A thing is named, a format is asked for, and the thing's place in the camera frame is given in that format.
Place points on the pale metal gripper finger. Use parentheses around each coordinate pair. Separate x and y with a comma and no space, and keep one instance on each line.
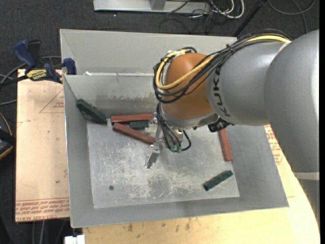
(148,160)
(155,156)

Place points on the dark green flat block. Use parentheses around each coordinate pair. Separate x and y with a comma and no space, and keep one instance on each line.
(139,124)
(218,180)
(90,110)

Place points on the grey metal bin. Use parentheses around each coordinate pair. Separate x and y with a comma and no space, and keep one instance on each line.
(152,182)

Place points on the red-brown flat block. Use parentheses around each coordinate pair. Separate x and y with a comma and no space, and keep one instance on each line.
(225,146)
(132,133)
(129,118)

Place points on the black cylinder on white bracket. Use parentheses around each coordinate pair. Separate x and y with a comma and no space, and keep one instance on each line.
(217,126)

